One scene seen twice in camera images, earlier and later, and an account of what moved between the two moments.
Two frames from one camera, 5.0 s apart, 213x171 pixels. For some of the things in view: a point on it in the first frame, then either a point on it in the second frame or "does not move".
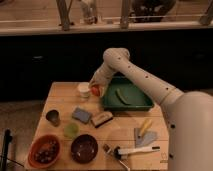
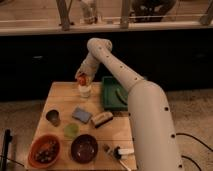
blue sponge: x=81 y=115 does not move
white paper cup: x=84 y=89 does not move
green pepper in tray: x=120 y=96 does not move
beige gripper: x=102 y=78 → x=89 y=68
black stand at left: x=7 y=139 does not move
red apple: x=95 y=91 → x=82 y=80
